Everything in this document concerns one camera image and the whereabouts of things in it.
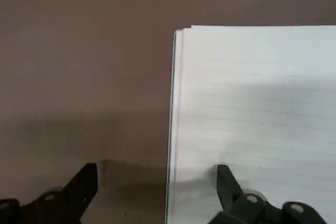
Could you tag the white lined notebook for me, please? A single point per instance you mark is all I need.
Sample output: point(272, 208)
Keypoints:
point(262, 90)

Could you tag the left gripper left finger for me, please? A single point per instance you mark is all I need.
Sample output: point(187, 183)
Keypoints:
point(65, 203)

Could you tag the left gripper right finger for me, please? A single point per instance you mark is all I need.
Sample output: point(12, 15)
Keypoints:
point(236, 205)

